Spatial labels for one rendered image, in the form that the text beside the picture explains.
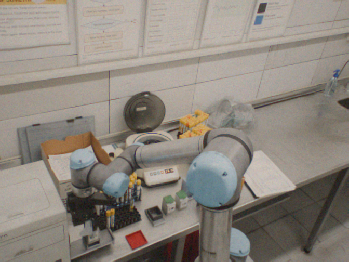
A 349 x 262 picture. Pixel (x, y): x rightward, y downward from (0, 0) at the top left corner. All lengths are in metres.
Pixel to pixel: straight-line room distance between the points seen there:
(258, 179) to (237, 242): 0.69
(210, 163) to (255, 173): 1.08
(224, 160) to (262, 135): 1.39
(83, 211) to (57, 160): 0.55
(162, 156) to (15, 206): 0.48
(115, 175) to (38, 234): 0.32
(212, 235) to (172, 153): 0.26
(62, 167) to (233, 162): 1.05
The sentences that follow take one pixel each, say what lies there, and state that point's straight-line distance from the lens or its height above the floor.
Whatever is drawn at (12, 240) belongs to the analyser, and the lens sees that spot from 1.24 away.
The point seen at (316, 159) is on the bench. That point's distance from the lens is 2.16.
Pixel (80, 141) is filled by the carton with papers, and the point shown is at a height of 0.98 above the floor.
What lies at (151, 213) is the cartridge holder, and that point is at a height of 0.89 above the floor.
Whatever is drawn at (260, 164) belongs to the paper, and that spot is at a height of 0.89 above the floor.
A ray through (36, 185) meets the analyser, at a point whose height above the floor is 1.17.
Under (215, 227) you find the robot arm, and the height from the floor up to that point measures 1.35.
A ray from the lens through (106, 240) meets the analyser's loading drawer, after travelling 1.46.
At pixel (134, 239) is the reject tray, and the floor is 0.88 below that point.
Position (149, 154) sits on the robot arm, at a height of 1.37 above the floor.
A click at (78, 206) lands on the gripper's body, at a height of 1.15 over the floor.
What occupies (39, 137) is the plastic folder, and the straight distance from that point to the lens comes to 1.79.
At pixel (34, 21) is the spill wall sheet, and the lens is 1.57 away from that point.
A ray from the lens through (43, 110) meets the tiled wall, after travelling 1.74.
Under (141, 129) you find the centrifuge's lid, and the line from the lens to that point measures 1.90.
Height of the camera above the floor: 2.06
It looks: 34 degrees down
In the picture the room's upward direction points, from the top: 7 degrees clockwise
